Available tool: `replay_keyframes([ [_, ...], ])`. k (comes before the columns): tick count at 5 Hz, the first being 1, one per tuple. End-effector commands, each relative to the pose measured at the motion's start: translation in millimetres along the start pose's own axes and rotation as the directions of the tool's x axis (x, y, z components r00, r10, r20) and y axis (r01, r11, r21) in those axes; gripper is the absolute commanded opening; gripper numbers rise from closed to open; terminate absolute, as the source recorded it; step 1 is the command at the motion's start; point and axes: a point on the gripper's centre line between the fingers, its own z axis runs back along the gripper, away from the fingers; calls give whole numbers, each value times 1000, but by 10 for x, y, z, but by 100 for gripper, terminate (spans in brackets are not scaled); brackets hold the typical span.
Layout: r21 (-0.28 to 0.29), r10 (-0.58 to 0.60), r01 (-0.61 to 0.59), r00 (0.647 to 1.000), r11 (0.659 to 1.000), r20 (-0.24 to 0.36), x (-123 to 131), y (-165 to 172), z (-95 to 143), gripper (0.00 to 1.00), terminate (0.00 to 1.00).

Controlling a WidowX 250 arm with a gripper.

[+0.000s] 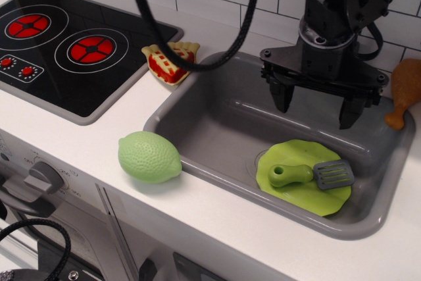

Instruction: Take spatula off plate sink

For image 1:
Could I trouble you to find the green plastic plate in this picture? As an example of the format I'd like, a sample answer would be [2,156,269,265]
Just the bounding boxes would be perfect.
[256,140,351,217]

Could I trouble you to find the green toy lime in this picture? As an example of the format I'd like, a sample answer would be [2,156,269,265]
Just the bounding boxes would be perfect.
[118,131,182,184]

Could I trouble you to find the brown toy chicken drumstick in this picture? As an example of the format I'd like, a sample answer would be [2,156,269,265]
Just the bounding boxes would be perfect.
[385,59,420,130]

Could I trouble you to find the black toy stovetop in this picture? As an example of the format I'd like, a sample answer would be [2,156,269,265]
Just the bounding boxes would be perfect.
[0,0,184,126]

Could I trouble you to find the grey toy sink basin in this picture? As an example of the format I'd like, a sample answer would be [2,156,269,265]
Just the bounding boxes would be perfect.
[144,53,416,240]

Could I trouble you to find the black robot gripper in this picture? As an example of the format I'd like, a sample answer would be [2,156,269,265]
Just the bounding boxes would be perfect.
[260,21,389,130]

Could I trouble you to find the black braided cable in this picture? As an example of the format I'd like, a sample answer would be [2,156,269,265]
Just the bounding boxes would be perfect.
[126,0,266,73]

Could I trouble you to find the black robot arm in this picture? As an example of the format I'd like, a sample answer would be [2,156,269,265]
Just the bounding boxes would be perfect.
[260,0,392,129]

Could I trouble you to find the green and grey toy spatula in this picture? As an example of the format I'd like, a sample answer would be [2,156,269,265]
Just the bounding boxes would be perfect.
[268,159,355,190]

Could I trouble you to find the grey oven knob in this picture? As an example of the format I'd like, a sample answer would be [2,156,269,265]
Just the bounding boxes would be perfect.
[24,161,64,194]

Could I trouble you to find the toy cherry pie slice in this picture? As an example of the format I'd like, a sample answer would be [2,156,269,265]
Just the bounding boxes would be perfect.
[141,41,200,86]

